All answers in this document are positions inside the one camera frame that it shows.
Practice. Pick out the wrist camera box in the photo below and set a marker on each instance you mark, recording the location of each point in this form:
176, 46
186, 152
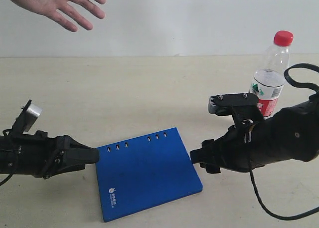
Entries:
26, 119
222, 104

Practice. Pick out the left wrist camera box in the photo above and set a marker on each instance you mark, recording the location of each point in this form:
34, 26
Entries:
26, 119

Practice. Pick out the blue ring binder notebook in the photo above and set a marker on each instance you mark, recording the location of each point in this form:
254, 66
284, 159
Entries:
144, 172

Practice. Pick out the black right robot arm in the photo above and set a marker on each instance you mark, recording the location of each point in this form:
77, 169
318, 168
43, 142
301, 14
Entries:
254, 141

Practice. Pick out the clear water bottle red cap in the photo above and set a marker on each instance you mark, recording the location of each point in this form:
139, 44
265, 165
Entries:
268, 80

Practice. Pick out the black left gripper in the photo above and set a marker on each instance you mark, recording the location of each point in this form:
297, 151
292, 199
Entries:
44, 157

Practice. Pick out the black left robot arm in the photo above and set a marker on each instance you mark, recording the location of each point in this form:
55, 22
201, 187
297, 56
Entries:
9, 156

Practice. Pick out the person's bare open hand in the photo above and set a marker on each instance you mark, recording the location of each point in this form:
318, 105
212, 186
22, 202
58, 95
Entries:
62, 13

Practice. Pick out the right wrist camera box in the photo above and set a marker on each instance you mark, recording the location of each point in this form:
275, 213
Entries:
222, 104

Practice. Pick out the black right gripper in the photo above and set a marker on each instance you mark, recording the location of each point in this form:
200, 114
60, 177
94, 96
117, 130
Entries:
228, 152

